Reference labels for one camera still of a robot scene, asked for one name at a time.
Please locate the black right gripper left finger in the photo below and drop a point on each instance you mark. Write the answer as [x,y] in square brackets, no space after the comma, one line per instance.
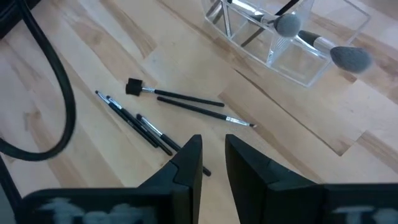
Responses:
[189,174]

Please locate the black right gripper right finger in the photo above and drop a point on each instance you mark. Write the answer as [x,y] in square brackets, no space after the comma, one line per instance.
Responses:
[258,193]

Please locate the black sponge applicator brush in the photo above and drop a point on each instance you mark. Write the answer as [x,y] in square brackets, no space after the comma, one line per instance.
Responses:
[134,87]

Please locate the clear acrylic brush organizer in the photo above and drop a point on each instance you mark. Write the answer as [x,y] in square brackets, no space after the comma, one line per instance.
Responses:
[295,62]

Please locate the large tapered powder makeup brush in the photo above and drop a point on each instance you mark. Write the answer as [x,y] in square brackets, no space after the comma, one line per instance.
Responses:
[351,59]

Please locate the large rounded makeup brush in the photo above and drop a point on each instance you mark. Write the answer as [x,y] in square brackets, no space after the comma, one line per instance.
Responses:
[287,25]

